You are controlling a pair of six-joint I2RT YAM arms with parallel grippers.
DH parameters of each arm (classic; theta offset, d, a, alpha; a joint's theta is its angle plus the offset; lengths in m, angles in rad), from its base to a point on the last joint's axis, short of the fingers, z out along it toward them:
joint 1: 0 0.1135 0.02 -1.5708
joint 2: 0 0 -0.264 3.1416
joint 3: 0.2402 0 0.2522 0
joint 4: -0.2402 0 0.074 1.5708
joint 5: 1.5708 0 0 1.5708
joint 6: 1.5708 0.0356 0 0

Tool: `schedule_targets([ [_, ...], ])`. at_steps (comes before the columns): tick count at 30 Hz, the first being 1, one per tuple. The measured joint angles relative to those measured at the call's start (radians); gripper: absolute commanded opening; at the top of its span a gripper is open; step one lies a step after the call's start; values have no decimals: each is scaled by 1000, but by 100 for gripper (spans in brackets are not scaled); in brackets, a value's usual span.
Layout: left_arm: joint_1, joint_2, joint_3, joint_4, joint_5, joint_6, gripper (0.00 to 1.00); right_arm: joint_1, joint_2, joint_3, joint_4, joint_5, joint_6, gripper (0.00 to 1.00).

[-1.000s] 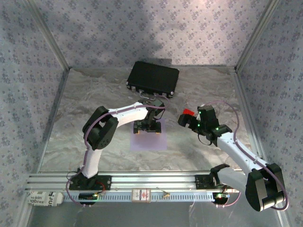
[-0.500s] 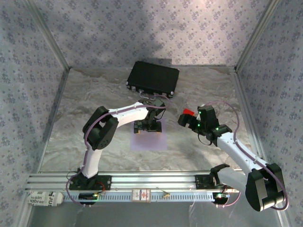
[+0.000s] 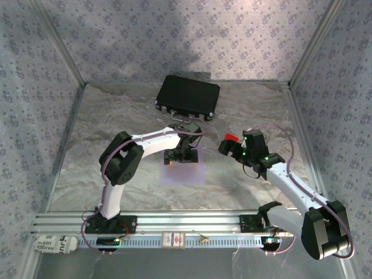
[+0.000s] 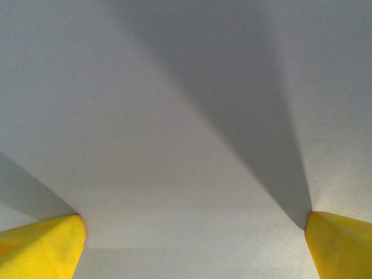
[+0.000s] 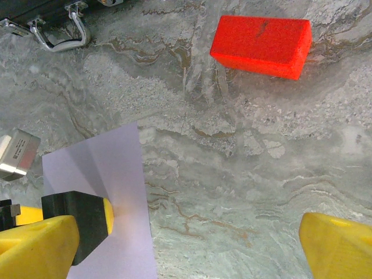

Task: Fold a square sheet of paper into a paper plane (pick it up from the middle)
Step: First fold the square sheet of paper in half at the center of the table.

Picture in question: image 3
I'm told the small gold clip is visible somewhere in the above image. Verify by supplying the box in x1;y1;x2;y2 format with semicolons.
193;230;209;245

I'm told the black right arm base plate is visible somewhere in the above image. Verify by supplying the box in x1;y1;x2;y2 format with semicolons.
239;214;270;233

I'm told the black briefcase with metal handle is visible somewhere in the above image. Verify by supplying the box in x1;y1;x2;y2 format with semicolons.
155;74;221;123

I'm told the aluminium frame rail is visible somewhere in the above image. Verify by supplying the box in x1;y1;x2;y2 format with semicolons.
43;83;87;213
286;83;331;212

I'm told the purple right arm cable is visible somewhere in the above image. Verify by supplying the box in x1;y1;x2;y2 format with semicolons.
246;124;355;258

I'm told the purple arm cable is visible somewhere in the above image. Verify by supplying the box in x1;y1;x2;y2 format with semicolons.
246;124;355;258
80;117;208;256

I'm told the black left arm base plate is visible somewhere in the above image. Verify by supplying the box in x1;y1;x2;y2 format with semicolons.
84;214;138;235

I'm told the grey slotted cable duct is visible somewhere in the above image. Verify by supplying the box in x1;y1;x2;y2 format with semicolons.
77;234;291;249

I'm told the wide aluminium mounting rail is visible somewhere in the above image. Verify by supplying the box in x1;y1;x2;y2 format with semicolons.
30;211;306;235

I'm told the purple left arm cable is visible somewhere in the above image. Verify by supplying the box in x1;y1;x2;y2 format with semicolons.
80;117;208;256

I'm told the white printed paper roll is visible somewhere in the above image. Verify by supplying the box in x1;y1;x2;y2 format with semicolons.
33;234;78;256

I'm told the small red-white card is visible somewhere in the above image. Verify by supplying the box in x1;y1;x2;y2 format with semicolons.
161;231;186;250

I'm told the aluminium frame post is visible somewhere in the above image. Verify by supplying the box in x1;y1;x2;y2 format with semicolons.
24;249;40;279
28;0;87;87
342;258;360;279
287;0;346;88

